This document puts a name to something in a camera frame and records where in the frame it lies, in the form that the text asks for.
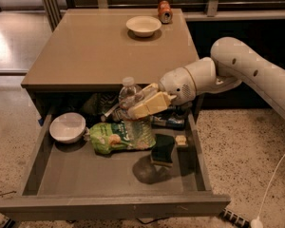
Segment white bowl on cabinet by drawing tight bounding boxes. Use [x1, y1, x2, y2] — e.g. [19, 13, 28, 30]
[126, 16, 162, 38]

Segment clear plastic water bottle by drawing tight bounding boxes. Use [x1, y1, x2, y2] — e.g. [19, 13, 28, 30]
[119, 77, 156, 150]

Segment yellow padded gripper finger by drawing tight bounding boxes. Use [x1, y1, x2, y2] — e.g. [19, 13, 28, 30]
[133, 92, 177, 115]
[141, 83, 159, 100]

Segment white cable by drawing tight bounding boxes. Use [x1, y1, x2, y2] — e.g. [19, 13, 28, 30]
[257, 139, 285, 219]

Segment grey open top drawer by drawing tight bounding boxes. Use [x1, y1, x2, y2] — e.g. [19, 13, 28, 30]
[0, 115, 231, 221]

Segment green scrubbing sponge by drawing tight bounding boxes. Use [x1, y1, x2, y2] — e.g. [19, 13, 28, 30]
[151, 134, 175, 167]

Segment white plug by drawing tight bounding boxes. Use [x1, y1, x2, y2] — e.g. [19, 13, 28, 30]
[250, 218, 263, 228]

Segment blue silver can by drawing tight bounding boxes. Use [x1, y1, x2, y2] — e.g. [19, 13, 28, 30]
[150, 113, 184, 129]

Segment black power strip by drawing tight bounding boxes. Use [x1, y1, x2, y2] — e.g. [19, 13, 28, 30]
[218, 209, 250, 228]

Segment green snack bag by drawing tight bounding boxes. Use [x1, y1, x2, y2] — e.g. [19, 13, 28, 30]
[89, 120, 156, 155]

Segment dark green chip bag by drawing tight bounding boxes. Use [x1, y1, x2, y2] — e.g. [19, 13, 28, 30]
[81, 93, 118, 116]

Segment orange soda can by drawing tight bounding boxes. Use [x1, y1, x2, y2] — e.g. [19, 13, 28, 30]
[158, 0, 173, 24]

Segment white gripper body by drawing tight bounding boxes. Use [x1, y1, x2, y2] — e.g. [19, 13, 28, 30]
[159, 67, 196, 105]

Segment small beige square item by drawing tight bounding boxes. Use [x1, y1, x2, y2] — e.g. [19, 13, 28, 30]
[175, 135, 186, 146]

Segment white bowl in drawer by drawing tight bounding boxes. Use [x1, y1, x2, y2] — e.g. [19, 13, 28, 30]
[49, 112, 86, 143]

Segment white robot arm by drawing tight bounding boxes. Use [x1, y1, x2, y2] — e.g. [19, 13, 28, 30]
[128, 37, 285, 120]

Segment grey cabinet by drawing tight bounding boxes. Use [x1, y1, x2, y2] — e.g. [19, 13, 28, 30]
[20, 8, 209, 119]

